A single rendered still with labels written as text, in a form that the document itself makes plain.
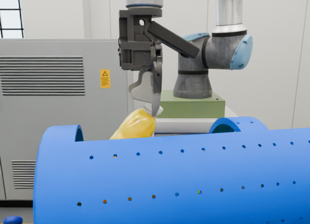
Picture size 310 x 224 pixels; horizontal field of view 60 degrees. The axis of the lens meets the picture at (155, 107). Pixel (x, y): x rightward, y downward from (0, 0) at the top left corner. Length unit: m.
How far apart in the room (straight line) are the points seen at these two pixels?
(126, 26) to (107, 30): 2.83
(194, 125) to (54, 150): 0.52
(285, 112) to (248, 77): 0.67
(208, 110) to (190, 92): 0.09
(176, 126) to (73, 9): 2.45
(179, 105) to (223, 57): 0.22
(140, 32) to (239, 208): 0.39
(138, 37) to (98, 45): 1.57
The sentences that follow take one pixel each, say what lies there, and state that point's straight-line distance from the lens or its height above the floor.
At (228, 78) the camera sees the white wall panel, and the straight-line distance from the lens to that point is 3.46.
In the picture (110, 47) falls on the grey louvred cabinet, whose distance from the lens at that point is 2.09.
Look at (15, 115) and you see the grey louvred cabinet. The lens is 2.42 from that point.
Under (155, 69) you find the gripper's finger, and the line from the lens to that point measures 0.52.
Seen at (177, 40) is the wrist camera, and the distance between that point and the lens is 0.55.
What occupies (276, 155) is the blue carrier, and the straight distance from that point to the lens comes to 0.59.
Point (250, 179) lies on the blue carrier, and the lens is 0.56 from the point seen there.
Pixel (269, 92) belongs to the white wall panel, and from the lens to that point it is 3.66.
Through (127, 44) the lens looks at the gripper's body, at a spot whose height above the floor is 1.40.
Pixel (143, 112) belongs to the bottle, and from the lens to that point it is 0.56.
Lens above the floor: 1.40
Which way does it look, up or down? 13 degrees down
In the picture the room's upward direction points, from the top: straight up
